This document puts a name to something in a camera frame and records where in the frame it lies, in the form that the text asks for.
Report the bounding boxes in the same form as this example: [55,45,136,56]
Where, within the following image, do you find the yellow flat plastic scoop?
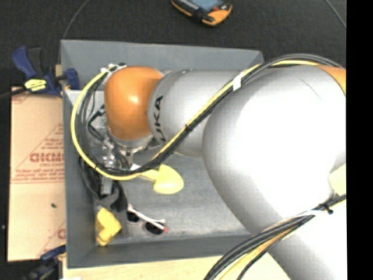
[136,163,185,195]

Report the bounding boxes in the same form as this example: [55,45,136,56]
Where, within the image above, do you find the yellow angular block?
[95,206,123,247]

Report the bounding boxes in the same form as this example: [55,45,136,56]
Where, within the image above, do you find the white-framed sunglasses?
[125,204,170,236]

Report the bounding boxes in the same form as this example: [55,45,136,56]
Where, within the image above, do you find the brown cardboard board red print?
[6,85,68,263]

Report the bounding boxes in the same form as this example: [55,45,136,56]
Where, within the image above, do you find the grey metal bin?
[59,39,266,268]

